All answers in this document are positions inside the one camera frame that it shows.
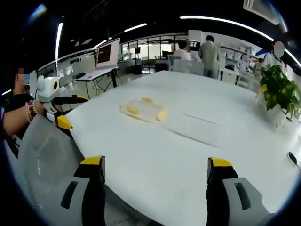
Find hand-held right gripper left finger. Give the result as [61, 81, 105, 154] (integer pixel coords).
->
[46, 155, 107, 226]

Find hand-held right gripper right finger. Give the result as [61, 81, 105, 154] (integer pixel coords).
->
[206, 156, 277, 226]

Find clear yellow plastic buckle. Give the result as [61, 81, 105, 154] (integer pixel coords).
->
[119, 97, 168, 124]

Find person's left hand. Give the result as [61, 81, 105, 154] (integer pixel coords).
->
[32, 99, 48, 116]

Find person's black-shirted torso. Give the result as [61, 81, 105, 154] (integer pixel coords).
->
[0, 68, 35, 113]

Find white side desk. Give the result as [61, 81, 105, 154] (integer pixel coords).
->
[74, 66, 120, 95]

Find laptop on side table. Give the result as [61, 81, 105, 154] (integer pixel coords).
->
[95, 37, 121, 70]

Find black tripod stand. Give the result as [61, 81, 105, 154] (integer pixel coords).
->
[133, 46, 142, 68]

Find small black device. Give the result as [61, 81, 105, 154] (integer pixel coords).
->
[288, 151, 299, 166]

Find short ceiling light strip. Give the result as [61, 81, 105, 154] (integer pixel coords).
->
[123, 23, 148, 33]

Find white plant pot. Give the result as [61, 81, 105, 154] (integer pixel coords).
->
[257, 93, 292, 128]

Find green potted plant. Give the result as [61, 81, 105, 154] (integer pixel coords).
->
[255, 64, 301, 121]

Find white shelving unit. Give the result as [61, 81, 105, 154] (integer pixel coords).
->
[220, 44, 262, 71]

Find long ceiling light strip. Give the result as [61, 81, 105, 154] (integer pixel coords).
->
[179, 16, 275, 40]

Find pearl bracelet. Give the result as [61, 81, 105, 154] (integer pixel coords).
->
[24, 99, 39, 123]

